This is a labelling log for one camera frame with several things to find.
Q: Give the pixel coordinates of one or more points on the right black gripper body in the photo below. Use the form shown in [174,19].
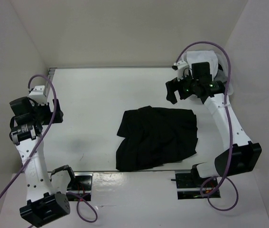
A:
[187,87]

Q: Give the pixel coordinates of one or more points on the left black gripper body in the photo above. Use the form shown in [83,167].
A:
[43,113]

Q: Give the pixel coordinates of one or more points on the black skirt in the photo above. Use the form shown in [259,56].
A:
[153,136]

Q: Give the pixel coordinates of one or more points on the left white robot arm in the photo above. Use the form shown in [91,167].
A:
[46,193]

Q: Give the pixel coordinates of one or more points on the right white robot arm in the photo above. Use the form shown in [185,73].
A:
[240,154]

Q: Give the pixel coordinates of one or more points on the white skirt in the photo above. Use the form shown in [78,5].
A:
[203,56]

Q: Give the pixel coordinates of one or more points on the grey skirt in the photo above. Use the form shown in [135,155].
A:
[220,76]

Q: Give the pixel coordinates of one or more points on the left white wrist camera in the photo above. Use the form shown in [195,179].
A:
[38,95]

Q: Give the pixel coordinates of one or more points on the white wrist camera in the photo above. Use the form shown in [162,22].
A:
[38,95]
[179,68]

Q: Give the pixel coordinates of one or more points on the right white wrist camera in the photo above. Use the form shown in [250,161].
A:
[179,68]

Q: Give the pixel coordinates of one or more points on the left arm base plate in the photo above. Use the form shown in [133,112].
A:
[82,185]

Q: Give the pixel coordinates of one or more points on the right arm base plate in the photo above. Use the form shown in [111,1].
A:
[187,187]

